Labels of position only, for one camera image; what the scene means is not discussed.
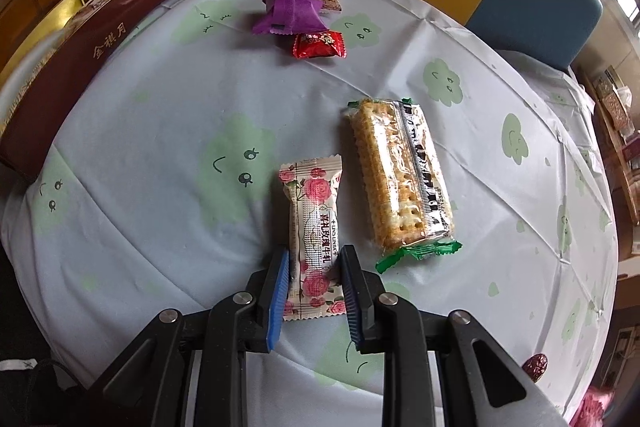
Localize maroon tin box gold inside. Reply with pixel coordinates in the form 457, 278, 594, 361
0, 0, 188, 180

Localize black cloth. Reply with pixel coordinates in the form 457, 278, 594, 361
0, 357, 96, 427

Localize rose print snack packet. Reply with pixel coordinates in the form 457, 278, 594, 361
278, 153, 347, 322

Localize red cartoon candy packet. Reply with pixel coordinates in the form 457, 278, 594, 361
291, 31, 348, 59

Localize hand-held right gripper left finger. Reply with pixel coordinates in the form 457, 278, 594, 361
87, 248, 292, 427

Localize purple snack packet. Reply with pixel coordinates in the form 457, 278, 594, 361
251, 0, 326, 35

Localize red jujube date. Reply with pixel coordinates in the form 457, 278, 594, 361
522, 353, 549, 383

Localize pink patterned cloth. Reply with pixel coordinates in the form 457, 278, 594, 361
570, 387, 616, 427

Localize patterned tissue box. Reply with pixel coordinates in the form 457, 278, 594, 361
597, 82, 636, 132

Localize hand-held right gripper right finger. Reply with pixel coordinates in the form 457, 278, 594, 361
339, 244, 571, 427

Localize wooden side desk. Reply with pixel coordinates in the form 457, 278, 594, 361
572, 57, 640, 233

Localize cracker packet green ends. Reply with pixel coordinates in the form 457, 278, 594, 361
345, 97, 463, 273

